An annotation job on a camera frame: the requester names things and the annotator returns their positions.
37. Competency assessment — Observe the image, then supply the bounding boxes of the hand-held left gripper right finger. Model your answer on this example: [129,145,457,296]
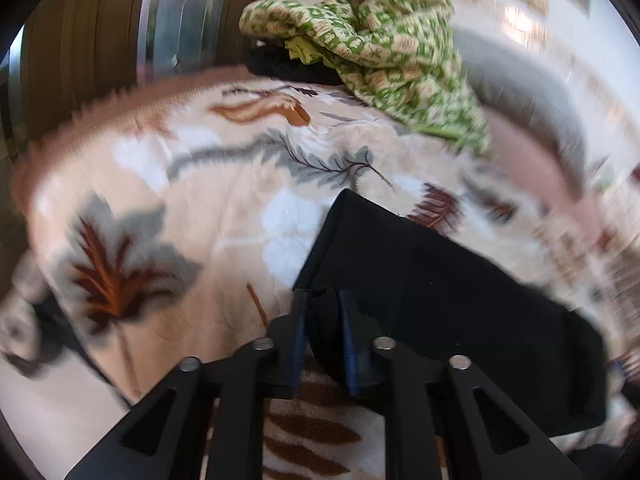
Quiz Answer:
[339,289,586,480]

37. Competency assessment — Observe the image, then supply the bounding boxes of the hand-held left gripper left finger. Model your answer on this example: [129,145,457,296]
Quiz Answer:
[65,289,309,480]

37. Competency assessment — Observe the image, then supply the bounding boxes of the black pants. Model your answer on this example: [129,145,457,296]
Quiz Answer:
[292,189,608,438]

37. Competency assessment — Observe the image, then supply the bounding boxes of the leaf print fleece blanket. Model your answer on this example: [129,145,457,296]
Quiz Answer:
[0,67,640,480]

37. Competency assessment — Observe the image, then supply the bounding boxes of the pink brown bed mat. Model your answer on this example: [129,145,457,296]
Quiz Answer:
[480,105,601,221]

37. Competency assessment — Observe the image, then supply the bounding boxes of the black cloth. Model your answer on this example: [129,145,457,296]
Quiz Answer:
[244,42,346,86]

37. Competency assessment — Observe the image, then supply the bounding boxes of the green checkered quilt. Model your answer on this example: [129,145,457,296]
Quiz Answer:
[239,0,493,158]

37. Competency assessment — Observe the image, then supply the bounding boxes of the grey quilted pillow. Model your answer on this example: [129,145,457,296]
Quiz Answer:
[452,25,588,196]

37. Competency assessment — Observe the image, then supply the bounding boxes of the patterned glass door panel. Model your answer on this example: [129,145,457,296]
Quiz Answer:
[137,0,276,76]

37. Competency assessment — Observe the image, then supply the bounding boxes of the wooden door frame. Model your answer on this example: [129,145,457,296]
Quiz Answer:
[22,0,151,136]

